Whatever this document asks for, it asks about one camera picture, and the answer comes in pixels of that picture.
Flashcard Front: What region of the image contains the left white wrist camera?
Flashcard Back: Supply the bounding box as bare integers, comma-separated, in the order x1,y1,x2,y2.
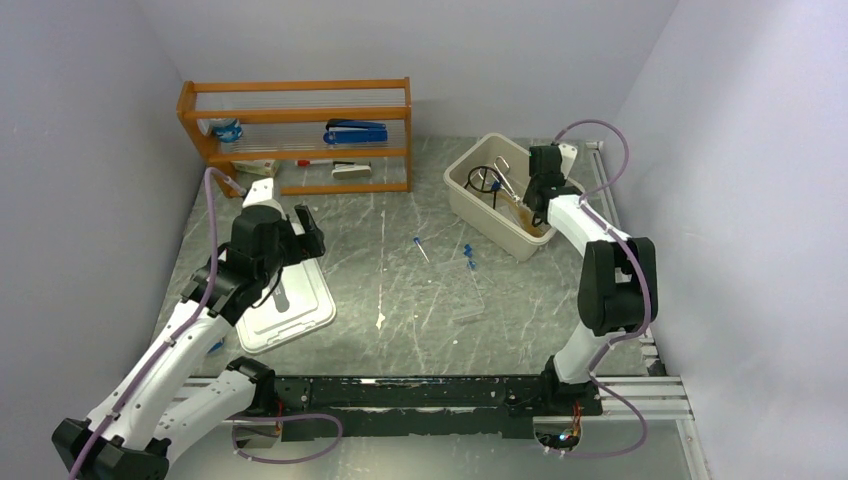
242,178,284,215

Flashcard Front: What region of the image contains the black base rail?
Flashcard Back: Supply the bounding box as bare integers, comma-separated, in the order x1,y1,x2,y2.
275,374,602,441

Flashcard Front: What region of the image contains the small white green box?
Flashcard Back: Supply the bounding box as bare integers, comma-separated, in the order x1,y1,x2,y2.
232,159,279,177

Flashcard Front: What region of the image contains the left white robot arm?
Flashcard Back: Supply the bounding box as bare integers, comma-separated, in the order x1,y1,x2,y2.
52,204,325,479

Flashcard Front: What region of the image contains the red white marker pen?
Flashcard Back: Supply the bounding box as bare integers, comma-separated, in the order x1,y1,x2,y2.
296,159,337,167

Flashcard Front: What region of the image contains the beige plastic bin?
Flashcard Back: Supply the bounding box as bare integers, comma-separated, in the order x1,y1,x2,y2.
443,133,556,261

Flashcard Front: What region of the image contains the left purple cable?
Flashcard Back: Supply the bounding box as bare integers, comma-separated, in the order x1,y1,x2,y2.
68,166,250,480

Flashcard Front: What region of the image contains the black metal ring stand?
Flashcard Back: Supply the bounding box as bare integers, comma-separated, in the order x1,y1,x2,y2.
464,165,501,194

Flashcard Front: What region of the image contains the orange wooden shelf rack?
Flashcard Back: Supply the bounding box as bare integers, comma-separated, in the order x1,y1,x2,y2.
176,77,413,195

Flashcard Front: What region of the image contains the small blue clip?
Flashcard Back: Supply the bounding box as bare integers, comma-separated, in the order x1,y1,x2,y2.
463,244,476,270

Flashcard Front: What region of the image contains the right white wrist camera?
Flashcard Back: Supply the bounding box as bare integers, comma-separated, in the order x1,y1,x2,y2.
557,143,579,177

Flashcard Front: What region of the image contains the blue stapler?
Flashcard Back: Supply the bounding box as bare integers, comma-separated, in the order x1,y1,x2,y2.
323,118,388,145

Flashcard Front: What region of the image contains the blue yellow small object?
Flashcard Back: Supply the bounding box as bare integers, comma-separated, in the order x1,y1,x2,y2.
207,338,225,354

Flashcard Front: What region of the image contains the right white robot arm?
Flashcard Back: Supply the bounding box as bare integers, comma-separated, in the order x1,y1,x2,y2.
523,144,658,414

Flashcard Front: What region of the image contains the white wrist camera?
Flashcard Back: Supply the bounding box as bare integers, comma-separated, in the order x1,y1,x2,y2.
557,143,579,177
242,178,284,215

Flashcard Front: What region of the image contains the white plastic container lid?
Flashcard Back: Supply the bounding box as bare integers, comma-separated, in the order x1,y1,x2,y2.
236,259,337,354

